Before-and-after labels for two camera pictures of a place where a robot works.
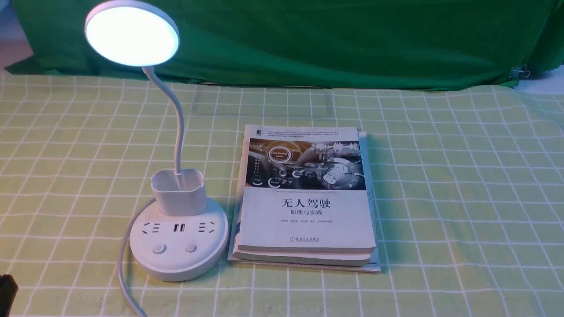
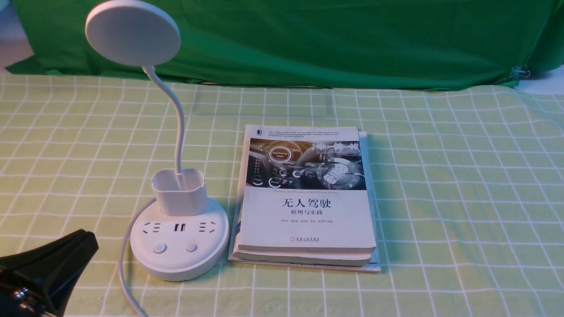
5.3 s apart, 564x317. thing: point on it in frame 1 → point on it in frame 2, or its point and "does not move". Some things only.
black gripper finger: [9, 287] → [52, 270]
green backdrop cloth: [390, 44] does not move
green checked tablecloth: [468, 185] does not move
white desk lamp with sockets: [182, 235] does not move
